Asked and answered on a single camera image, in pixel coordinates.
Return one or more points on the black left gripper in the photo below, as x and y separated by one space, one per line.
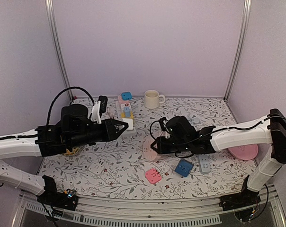
112 122

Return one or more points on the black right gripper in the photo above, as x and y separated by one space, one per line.
160 145

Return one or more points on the pink round power strip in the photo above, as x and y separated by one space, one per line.
148 152

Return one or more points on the small white usb charger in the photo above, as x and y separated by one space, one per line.
130 123

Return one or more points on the pink square plug adapter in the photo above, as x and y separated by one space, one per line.
153 176

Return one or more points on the dark blue cube socket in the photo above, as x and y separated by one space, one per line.
184 168

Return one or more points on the white square plug adapter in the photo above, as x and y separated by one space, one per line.
97 167

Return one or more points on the grey blue power strip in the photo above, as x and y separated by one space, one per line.
204 164

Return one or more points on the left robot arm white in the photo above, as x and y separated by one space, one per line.
22 145

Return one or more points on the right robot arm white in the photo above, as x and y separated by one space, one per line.
270 129

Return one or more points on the white colourful power strip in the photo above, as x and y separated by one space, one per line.
124 110

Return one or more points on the light blue small adapter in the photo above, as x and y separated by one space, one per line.
126 96

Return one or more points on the yellow woven basket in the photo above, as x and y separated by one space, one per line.
75 151

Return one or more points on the cream ceramic mug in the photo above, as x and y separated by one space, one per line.
152 99

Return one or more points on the pink round plate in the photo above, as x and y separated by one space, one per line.
246 152

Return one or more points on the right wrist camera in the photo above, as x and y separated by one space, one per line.
164 132

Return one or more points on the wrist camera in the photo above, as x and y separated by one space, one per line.
164 132
98 109

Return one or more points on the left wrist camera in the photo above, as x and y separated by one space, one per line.
98 109

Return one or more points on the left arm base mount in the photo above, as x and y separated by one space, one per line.
67 199

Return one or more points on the front aluminium rail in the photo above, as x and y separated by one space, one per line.
195 212

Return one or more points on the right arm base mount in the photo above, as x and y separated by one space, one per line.
241 199

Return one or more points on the aluminium frame post left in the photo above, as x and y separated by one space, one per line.
55 36

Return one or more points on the aluminium frame post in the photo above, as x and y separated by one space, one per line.
55 36
240 45

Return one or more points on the aluminium frame post right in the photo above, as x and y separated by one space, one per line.
240 45

